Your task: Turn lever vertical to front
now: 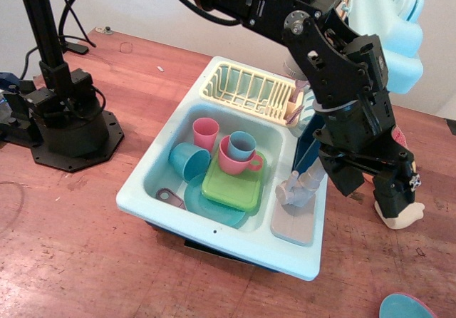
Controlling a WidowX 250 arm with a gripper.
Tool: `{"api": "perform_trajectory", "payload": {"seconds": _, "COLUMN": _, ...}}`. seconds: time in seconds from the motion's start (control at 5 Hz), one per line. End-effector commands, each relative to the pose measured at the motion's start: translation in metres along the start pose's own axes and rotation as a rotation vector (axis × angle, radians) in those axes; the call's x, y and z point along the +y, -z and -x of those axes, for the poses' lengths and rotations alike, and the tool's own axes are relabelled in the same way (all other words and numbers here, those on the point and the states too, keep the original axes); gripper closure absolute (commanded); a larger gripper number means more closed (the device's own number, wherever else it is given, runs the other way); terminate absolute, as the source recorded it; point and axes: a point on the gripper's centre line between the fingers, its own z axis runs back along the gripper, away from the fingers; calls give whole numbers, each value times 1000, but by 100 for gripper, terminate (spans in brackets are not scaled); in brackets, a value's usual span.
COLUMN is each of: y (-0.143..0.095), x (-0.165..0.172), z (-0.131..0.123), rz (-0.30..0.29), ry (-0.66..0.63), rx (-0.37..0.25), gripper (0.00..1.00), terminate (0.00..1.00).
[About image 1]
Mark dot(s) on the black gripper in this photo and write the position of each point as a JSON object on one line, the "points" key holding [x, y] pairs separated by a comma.
{"points": [[357, 140]]}

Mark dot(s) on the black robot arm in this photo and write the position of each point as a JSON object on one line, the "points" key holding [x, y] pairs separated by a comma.
{"points": [[348, 76]]}

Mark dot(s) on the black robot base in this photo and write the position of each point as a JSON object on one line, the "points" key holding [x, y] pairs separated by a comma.
{"points": [[65, 123]]}

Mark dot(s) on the white object under gripper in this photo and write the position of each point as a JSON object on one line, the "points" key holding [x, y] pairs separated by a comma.
{"points": [[412, 213]]}

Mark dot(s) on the grey toy faucet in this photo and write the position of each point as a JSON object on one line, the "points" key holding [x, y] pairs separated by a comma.
{"points": [[298, 189]]}

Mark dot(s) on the light blue toy sink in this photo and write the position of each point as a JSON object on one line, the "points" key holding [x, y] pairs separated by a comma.
{"points": [[283, 238]]}

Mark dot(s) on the pink toy mug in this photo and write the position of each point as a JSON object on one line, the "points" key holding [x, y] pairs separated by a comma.
{"points": [[234, 167]]}

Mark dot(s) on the teal bowl at edge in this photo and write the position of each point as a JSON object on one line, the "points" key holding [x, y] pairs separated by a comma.
{"points": [[403, 305]]}

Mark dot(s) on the cream dish drying rack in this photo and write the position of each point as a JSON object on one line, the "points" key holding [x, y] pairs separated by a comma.
{"points": [[256, 93]]}

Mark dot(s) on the green square toy plate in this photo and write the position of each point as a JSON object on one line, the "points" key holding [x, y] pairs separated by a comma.
{"points": [[242, 192]]}

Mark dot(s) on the blue toy cup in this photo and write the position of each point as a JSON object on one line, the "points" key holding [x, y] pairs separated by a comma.
{"points": [[241, 145]]}

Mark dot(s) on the pink toy cup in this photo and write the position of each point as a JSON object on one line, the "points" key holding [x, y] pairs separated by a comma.
{"points": [[205, 132]]}

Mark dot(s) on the teal round toy plate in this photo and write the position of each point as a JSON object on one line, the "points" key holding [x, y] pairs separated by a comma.
{"points": [[197, 203]]}

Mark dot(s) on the teal toy cup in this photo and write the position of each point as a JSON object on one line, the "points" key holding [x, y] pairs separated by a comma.
{"points": [[189, 160]]}

